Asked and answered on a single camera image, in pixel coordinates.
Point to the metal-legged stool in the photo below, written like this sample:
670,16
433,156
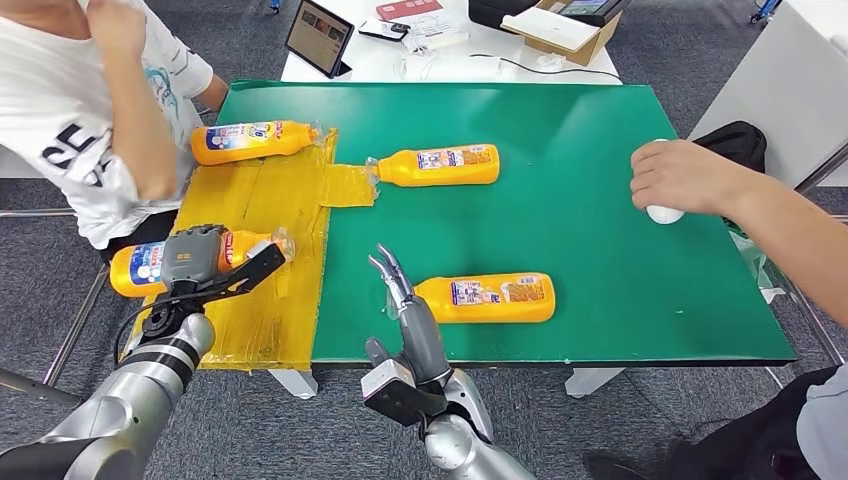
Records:
74,328

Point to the orange detergent bottle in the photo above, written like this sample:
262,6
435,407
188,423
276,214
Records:
404,167
126,272
437,301
291,138

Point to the grey metal tube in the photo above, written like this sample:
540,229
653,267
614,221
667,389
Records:
40,389

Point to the white table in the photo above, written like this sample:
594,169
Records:
368,65

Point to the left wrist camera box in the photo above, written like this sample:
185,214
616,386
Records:
252,268

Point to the black case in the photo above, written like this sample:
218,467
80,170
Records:
498,12

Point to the brown cardboard box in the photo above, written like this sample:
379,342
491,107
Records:
593,45

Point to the clear plastic packet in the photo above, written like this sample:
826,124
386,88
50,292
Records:
434,33

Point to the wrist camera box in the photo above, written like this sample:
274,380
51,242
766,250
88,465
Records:
397,394
252,268

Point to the clear plastic bag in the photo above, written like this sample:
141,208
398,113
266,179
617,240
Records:
752,262

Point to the white rounded device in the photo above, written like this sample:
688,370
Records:
664,215

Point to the person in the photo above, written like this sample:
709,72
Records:
53,119
682,179

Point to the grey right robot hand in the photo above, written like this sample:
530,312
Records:
424,338

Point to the red booklet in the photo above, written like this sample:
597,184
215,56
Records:
409,8

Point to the black backpack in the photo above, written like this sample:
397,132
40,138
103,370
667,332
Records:
735,139

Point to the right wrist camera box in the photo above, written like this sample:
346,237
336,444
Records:
397,394

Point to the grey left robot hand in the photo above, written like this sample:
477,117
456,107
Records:
192,258

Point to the white sheet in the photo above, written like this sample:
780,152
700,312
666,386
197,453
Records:
548,29

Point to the green table board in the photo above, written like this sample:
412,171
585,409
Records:
563,199

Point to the black device with screen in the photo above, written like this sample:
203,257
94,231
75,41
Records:
591,8

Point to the black tablet on stand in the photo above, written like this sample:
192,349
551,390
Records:
320,38

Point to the metal table frame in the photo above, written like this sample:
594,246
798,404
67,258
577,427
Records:
815,324

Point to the white table leg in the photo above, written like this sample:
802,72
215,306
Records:
295,384
590,381

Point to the black phone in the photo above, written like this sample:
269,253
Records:
379,30

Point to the yellow taped cardboard sheet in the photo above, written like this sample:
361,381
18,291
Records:
265,199

